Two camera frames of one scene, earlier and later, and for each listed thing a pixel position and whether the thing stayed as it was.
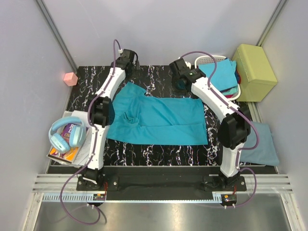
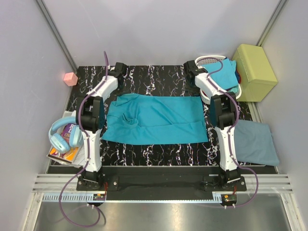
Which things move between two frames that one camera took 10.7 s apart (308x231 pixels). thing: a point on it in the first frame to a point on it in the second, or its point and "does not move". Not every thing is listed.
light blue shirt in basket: (225, 76) does not move
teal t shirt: (141, 119) does not move
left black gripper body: (134, 65) to (121, 78)
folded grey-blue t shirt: (265, 153) does not move
